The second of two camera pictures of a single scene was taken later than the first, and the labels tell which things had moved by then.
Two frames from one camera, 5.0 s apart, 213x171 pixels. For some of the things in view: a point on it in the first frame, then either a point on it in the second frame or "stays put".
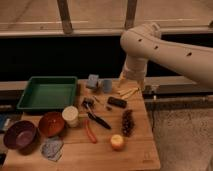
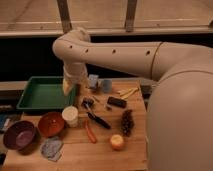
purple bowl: (21, 136) stays put
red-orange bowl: (51, 124) stays put
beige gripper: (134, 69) -> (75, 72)
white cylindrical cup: (71, 116) stays put
